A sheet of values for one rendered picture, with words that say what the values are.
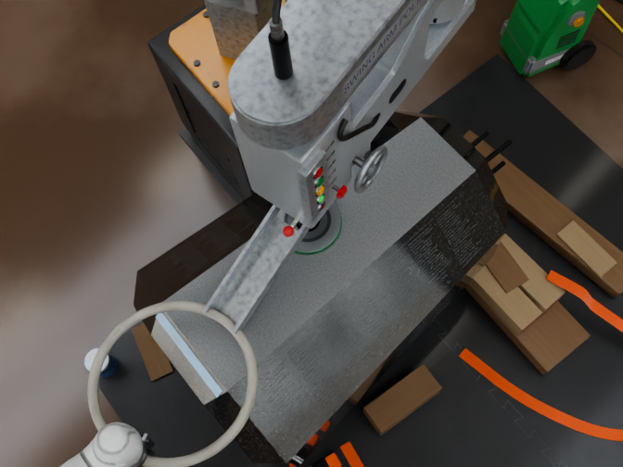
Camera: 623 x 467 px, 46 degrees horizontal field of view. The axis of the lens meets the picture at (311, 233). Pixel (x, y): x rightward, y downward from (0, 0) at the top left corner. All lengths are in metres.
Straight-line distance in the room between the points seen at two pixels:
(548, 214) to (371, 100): 1.58
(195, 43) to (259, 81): 1.30
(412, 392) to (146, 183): 1.55
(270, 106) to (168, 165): 2.01
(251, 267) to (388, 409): 1.01
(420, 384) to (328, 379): 0.68
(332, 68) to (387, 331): 1.10
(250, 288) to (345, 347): 0.38
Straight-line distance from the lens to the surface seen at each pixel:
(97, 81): 3.89
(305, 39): 1.66
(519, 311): 3.06
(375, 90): 1.94
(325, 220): 2.36
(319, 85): 1.59
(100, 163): 3.65
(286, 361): 2.31
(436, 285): 2.50
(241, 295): 2.24
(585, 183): 3.53
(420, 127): 2.54
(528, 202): 3.35
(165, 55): 2.94
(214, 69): 2.81
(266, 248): 2.23
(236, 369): 2.28
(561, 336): 3.18
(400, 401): 2.98
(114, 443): 1.87
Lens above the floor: 3.08
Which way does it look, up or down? 69 degrees down
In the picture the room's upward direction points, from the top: 9 degrees counter-clockwise
